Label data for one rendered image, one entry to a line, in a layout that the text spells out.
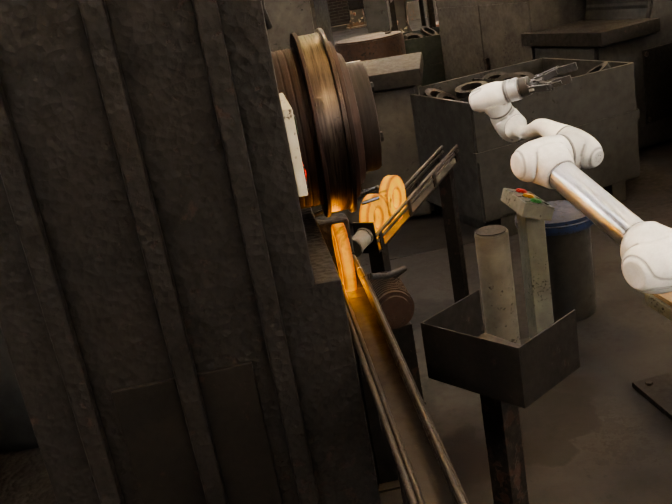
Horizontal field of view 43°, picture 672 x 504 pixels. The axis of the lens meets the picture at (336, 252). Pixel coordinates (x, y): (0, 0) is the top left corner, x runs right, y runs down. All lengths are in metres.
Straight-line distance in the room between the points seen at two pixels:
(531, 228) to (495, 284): 0.24
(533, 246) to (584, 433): 0.71
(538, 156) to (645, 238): 0.51
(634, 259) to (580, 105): 2.21
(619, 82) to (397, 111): 1.20
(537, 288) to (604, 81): 1.83
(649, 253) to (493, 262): 0.68
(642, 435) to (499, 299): 0.69
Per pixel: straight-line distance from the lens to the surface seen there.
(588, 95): 4.68
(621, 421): 2.85
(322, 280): 1.79
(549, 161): 2.88
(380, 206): 2.74
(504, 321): 3.11
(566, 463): 2.66
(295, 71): 2.03
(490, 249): 3.00
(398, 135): 4.88
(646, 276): 2.53
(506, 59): 6.27
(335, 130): 1.96
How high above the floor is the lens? 1.49
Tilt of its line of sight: 19 degrees down
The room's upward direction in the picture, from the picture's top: 10 degrees counter-clockwise
